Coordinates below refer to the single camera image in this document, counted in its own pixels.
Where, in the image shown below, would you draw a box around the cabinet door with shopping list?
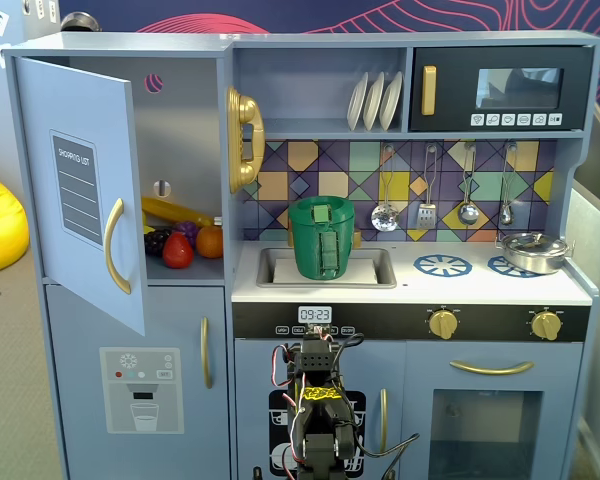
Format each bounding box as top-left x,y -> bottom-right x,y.
13,55 -> 147,337

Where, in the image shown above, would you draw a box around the dishwasher door with dish print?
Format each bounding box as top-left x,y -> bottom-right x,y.
234,339 -> 407,480

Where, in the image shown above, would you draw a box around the blue oven door with window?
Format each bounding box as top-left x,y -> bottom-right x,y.
405,342 -> 585,480

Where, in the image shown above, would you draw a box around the fridge door with dispenser print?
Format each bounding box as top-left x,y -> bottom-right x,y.
45,285 -> 231,480

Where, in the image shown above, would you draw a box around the blue wooden toy kitchen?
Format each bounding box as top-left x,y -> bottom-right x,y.
2,30 -> 600,480

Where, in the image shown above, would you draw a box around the grey toy sink basin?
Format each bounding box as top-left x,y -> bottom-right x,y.
256,246 -> 398,290

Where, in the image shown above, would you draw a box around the green plastic pitcher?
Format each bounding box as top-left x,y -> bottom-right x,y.
287,196 -> 357,280

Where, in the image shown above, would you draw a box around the gold stove knob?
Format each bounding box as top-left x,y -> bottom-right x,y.
428,309 -> 459,341
531,310 -> 563,342

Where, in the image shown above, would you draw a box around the steel toy skimmer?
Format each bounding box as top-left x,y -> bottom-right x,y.
370,144 -> 399,233

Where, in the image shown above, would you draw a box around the orange toy fruit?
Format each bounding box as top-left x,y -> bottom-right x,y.
195,225 -> 225,260

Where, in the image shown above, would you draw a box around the red toy strawberry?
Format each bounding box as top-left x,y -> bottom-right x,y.
162,232 -> 195,270

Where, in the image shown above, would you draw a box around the steel toy slotted spatula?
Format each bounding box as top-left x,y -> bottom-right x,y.
415,144 -> 438,231

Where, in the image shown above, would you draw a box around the purple toy grapes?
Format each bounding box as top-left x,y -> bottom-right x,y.
173,220 -> 201,249

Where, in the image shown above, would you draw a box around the dark toy grapes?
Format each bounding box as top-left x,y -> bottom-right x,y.
143,228 -> 174,257

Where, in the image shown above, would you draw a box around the yellow toy banana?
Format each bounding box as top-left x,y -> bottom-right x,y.
140,196 -> 215,229

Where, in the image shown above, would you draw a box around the steel toy ladle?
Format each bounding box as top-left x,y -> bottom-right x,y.
457,143 -> 481,226

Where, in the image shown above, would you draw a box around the steel toy spoon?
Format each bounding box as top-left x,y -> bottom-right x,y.
498,142 -> 517,226

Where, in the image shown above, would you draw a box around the steel toy pot with lid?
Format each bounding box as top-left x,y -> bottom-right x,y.
495,231 -> 576,276

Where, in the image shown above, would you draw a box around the gold toy telephone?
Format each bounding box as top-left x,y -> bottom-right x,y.
225,85 -> 266,195

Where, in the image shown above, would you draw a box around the white toy plate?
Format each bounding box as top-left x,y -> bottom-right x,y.
378,71 -> 404,131
346,71 -> 370,131
363,71 -> 386,131

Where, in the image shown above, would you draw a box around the yellow bean bag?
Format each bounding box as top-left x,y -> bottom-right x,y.
0,164 -> 30,279

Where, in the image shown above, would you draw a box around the red white servo wire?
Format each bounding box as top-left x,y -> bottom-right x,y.
271,344 -> 301,471

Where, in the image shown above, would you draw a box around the gold dishwasher door handle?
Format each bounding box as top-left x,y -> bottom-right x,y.
379,388 -> 389,454

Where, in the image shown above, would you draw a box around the gold curved lower door handle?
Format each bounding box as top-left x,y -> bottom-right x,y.
200,316 -> 214,390

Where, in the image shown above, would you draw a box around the gold curved door handle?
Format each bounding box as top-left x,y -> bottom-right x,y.
200,316 -> 214,390
103,198 -> 132,295

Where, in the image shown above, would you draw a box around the black cable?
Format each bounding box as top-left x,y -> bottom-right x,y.
352,433 -> 421,480

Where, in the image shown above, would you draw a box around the gold oven door handle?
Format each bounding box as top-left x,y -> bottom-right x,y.
449,359 -> 535,377

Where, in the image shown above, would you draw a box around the gold curved upper door handle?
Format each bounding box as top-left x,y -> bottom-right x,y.
103,198 -> 132,295

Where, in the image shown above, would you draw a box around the gold microwave door handle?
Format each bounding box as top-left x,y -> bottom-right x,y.
420,65 -> 438,116

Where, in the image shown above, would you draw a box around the toy microwave with gold handle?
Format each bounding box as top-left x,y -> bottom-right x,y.
409,45 -> 594,133

